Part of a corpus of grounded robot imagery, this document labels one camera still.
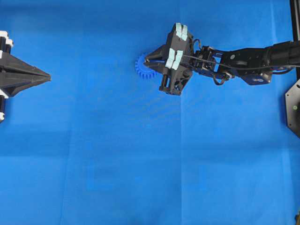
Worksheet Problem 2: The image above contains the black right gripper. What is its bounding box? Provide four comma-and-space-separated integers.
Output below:
144, 22, 193, 95

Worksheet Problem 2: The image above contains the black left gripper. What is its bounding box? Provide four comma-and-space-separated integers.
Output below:
0, 30, 52, 124

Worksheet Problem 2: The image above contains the blue small gear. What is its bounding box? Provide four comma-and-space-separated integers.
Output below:
135, 53, 157, 80

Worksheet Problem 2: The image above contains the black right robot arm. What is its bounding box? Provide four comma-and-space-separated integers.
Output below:
144, 22, 300, 96

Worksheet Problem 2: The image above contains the blue table mat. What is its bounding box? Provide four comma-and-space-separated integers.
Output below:
0, 0, 300, 225

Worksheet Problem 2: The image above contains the black cable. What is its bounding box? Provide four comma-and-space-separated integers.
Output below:
181, 54, 293, 71

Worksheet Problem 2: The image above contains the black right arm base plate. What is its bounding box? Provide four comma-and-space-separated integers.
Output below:
285, 80, 300, 138

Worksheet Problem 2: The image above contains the black aluminium frame rail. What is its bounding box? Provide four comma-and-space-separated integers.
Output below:
289, 0, 300, 80

